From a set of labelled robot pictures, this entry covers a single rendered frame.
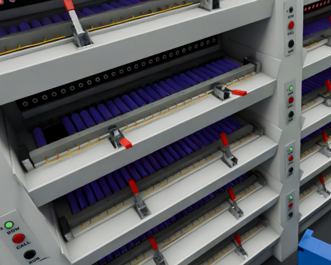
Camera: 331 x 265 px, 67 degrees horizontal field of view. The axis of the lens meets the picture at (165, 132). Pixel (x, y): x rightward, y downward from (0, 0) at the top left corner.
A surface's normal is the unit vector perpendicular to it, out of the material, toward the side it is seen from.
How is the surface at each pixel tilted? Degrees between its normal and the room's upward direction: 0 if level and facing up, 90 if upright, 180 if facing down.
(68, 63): 106
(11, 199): 90
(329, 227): 0
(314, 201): 16
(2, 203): 90
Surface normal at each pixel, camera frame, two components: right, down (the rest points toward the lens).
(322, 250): -0.22, -0.87
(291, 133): 0.47, 0.30
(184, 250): -0.08, -0.75
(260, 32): -0.85, 0.39
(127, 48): 0.52, 0.53
